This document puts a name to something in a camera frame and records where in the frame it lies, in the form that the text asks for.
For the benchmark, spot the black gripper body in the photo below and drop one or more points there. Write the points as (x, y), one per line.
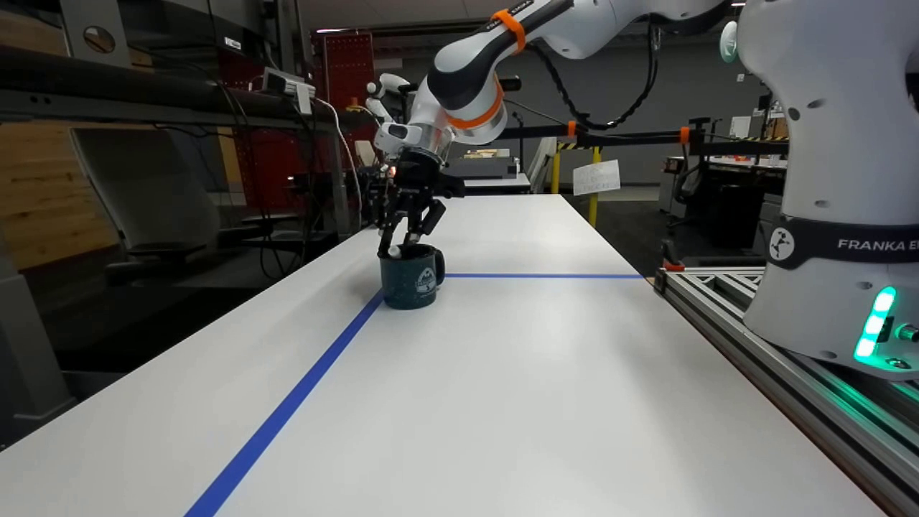
(421, 180)

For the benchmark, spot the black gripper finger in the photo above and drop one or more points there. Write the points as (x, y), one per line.
(424, 223)
(391, 230)

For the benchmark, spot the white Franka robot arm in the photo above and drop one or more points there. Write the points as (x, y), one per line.
(842, 144)

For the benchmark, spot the dark teal mug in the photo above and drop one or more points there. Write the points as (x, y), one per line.
(409, 282)

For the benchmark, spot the white background table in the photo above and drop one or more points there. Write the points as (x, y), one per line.
(497, 183)

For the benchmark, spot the small white background robot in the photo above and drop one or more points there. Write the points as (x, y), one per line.
(382, 89)

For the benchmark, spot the red cabinet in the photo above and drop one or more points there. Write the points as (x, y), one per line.
(326, 105)

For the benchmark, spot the short blue tape strip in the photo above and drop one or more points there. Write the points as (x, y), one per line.
(540, 276)

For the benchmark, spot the white box device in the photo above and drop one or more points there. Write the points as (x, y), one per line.
(289, 87)

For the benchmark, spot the white paper sign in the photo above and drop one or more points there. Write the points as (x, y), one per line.
(595, 180)

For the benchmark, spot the long blue tape strip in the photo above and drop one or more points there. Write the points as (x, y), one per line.
(289, 405)

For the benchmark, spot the black bar with orange clamps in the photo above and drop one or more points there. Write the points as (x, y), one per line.
(649, 135)

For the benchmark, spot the grey monitor box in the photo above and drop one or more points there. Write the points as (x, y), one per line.
(154, 187)

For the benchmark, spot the black machine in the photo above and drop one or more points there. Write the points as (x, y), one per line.
(718, 206)

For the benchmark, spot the black shelf beam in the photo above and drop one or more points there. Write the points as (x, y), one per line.
(125, 89)

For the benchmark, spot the wooden panel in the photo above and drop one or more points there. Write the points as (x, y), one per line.
(45, 196)

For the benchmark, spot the grey panel with round gauge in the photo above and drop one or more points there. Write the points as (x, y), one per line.
(95, 33)

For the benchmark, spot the short yellow post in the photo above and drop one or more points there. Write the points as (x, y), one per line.
(556, 173)

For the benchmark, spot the tall yellow post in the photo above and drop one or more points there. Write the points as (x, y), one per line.
(595, 187)

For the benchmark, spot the aluminium mounting rail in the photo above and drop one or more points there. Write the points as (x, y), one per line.
(784, 374)

